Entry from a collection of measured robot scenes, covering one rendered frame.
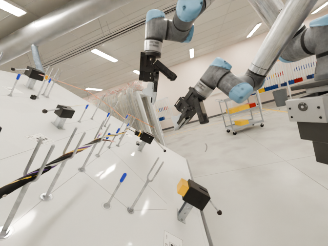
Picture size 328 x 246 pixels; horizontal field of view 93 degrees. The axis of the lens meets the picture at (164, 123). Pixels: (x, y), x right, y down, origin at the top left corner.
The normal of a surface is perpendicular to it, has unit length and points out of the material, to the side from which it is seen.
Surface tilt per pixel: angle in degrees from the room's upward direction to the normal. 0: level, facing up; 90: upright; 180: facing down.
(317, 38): 92
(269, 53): 105
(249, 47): 90
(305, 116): 90
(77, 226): 47
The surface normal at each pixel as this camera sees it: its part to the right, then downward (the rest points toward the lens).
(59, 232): 0.50, -0.86
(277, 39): -0.53, 0.49
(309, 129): -0.95, 0.29
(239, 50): -0.19, 0.15
